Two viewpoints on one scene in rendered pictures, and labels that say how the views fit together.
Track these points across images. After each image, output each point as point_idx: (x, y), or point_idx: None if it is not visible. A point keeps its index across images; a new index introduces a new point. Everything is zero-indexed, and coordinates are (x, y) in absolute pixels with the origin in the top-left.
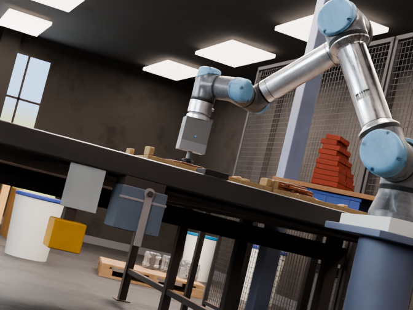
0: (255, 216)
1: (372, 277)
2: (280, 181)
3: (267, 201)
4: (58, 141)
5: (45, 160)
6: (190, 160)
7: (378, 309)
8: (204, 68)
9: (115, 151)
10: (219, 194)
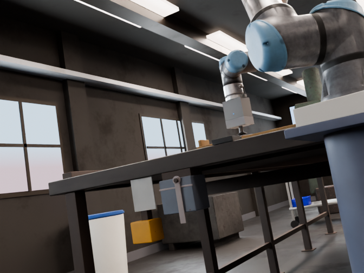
0: None
1: (337, 181)
2: None
3: (275, 141)
4: (116, 171)
5: None
6: (240, 132)
7: (356, 219)
8: (219, 61)
9: (149, 160)
10: (231, 155)
